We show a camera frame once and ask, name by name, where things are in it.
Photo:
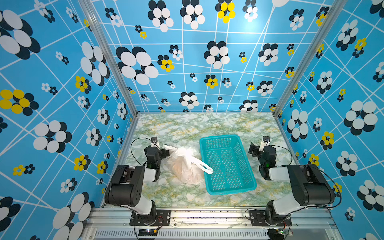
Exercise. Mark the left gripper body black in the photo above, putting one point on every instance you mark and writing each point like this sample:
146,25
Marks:
163,153

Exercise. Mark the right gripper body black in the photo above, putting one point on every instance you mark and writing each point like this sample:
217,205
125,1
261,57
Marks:
255,150

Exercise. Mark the white plastic bag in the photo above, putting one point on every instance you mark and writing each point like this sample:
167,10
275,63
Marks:
186,165

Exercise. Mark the teal plastic basket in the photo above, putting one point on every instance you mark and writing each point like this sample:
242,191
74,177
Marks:
232,172

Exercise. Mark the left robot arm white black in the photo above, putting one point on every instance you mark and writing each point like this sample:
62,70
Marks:
126,185

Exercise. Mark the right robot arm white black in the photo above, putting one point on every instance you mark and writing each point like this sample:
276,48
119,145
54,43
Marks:
308,184

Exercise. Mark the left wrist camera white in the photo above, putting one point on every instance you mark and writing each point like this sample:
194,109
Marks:
154,142

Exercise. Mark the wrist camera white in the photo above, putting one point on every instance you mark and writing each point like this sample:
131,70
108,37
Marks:
154,142
265,142

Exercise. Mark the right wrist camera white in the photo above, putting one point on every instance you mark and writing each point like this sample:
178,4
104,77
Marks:
265,142

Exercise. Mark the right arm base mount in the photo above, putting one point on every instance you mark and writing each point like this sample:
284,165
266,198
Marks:
261,218

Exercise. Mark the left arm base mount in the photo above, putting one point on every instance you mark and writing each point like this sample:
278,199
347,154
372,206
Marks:
158,218

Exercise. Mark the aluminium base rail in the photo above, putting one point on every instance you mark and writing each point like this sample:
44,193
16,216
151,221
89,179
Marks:
222,223

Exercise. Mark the left aluminium corner post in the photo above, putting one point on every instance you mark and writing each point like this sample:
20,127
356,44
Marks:
90,15

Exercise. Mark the aluminium corner post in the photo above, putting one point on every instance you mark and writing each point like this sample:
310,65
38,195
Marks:
323,31
90,15

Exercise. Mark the right aluminium corner post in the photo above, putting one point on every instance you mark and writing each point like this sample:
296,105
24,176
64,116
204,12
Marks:
323,31

